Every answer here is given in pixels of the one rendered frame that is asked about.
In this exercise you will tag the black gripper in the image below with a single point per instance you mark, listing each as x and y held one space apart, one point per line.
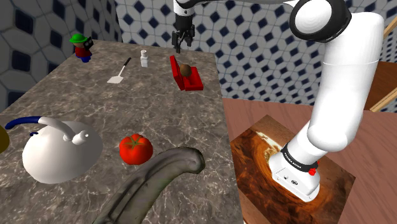
183 24

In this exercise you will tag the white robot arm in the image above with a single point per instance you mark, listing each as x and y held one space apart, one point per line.
341 77

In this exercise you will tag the brown kiwi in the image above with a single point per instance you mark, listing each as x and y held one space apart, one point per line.
185 70

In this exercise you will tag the red open box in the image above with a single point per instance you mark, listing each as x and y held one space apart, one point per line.
186 77

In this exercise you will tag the white salt shaker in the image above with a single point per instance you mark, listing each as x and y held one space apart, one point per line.
144 58

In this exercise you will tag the toy figure with green hat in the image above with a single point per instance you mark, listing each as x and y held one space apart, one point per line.
82 48

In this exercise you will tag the red tomato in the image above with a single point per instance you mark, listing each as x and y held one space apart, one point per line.
136 149

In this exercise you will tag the grey curved faucet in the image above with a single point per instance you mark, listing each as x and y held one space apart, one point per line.
149 189

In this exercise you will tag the brown patterned robot stand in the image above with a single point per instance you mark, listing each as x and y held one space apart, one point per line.
266 189

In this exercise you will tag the dark yellow round object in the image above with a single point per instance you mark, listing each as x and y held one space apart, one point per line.
3 139

